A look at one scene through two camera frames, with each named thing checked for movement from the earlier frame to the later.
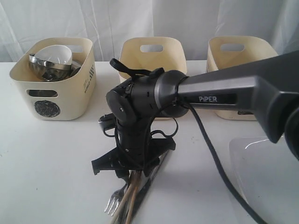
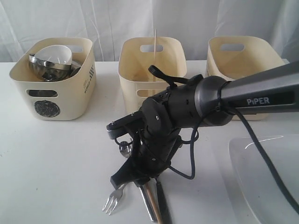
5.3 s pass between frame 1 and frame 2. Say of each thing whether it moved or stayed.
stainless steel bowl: stayed
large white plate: stayed
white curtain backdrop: stayed
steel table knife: moved
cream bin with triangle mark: stayed
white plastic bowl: stayed
